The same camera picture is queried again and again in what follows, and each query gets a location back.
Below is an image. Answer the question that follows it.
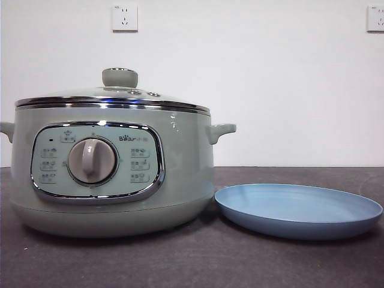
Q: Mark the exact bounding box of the pale green electric steamer pot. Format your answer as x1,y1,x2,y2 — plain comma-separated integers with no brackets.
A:
0,103,237,239

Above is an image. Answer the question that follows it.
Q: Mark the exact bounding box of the blue round plate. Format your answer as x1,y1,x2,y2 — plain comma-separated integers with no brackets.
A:
214,183,384,241

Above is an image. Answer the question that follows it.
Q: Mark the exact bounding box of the white wall socket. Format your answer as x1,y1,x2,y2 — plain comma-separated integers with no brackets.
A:
366,5,384,33
112,4,139,33

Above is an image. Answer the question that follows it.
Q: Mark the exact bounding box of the glass lid with green knob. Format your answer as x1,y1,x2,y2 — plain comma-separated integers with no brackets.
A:
14,68,210,109

